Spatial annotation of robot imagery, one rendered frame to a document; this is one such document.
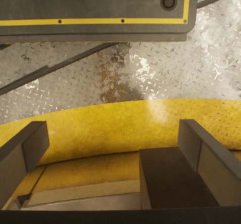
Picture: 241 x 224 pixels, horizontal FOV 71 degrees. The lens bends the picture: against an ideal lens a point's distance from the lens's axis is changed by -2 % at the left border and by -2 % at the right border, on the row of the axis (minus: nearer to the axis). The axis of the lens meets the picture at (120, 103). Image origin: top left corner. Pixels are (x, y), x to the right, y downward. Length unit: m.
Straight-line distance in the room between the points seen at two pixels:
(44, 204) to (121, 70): 0.62
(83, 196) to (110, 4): 0.63
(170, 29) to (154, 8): 0.06
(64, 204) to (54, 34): 0.58
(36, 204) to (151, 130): 0.59
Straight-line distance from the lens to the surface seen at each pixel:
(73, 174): 0.89
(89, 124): 0.89
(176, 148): 0.59
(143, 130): 0.90
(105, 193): 0.71
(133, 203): 0.73
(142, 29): 0.49
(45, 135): 0.17
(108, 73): 0.81
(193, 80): 0.89
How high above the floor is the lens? 0.80
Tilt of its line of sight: 73 degrees down
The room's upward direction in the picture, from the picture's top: 177 degrees clockwise
